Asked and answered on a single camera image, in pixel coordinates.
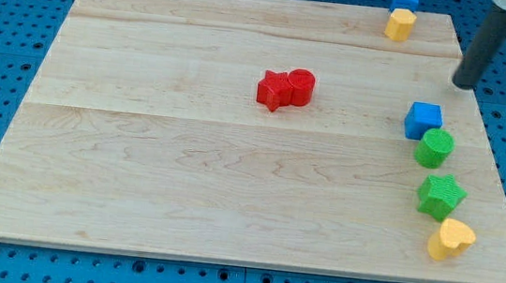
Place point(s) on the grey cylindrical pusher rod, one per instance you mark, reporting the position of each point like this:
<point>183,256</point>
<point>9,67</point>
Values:
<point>482,48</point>

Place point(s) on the yellow hexagon block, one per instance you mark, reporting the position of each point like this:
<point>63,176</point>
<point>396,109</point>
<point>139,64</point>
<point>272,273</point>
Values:
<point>399,24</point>

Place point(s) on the blue triangle block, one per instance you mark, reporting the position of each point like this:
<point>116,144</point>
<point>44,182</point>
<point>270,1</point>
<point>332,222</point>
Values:
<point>411,5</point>

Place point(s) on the green cylinder block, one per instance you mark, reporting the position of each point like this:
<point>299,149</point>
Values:
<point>434,147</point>

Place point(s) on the green star block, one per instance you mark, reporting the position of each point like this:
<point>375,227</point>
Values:
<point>439,196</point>

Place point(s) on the wooden board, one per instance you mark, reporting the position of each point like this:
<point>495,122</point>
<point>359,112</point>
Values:
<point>141,135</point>

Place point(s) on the red star block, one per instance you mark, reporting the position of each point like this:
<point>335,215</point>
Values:
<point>274,90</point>

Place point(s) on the red cylinder block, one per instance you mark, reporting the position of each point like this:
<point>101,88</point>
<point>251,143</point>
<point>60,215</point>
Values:
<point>302,84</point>

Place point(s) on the yellow heart block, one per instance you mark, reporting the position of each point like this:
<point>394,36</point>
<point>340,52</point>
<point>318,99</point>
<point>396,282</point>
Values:
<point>451,239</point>

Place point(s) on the blue cube block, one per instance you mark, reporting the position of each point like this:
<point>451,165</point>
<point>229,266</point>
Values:
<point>421,117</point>

